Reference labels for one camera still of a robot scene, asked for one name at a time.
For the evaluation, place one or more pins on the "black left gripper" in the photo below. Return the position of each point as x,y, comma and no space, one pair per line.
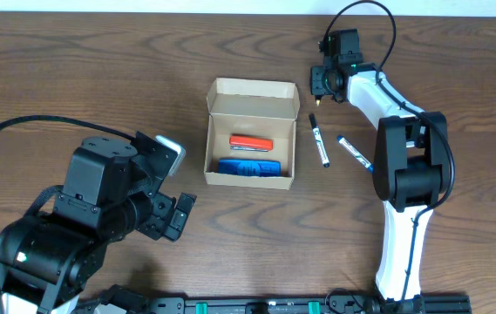
163,215

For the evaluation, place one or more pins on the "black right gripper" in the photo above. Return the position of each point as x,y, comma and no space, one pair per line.
322,87

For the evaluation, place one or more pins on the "blue plastic holder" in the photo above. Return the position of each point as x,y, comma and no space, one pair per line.
256,168

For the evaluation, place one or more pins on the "red stapler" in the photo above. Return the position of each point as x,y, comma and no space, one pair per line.
248,143

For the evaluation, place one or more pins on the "black correction tape dispenser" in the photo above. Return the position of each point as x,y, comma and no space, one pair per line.
318,100

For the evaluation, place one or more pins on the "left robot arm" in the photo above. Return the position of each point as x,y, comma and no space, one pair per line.
112,188

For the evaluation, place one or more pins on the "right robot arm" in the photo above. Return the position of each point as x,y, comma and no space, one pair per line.
411,168

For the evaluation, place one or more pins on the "blue whiteboard marker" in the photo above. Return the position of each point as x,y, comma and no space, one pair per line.
355,153

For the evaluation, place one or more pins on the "black whiteboard marker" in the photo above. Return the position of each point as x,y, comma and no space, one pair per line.
319,141

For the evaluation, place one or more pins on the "open cardboard box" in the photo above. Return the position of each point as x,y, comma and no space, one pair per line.
257,109

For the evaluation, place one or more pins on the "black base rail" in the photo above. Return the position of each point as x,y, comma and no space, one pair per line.
338,301

